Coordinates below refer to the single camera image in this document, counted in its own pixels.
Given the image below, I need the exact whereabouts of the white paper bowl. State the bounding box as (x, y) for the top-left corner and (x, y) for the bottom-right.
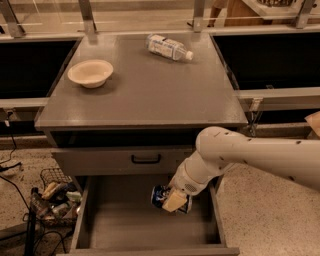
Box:
(68, 59), (114, 89)

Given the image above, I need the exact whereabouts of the grey drawer cabinet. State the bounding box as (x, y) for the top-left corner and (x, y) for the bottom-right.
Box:
(34, 32), (249, 256)

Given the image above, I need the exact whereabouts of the black floor cable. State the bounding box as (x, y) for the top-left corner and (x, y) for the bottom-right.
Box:
(0, 111), (31, 211)

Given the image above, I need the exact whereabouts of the wire basket of items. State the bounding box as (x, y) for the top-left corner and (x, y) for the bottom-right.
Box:
(30, 168), (82, 227)

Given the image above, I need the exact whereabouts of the metal railing frame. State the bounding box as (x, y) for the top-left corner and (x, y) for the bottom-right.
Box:
(0, 0), (320, 113)

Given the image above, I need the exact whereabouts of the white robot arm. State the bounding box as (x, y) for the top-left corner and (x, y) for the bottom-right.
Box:
(163, 126), (320, 212)

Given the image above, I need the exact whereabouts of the black stand post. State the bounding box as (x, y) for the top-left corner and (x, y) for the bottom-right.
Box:
(24, 207), (36, 256)

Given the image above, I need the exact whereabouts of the open grey middle drawer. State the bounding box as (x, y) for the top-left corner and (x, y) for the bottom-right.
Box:
(60, 174), (240, 256)

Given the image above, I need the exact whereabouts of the black drawer handle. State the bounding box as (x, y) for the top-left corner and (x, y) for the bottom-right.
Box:
(131, 154), (161, 165)

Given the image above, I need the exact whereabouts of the blue pepsi can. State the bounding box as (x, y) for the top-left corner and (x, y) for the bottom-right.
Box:
(150, 184), (194, 215)

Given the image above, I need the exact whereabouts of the closed grey top drawer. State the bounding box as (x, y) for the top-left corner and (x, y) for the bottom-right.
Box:
(52, 146), (194, 176)

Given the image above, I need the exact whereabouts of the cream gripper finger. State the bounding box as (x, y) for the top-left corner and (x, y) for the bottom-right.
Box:
(162, 188), (187, 212)

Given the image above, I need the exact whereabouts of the clear plastic water bottle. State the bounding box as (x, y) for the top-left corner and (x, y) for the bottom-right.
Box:
(146, 34), (194, 61)

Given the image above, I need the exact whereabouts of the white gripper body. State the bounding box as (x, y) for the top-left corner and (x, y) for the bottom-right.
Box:
(169, 163), (213, 196)

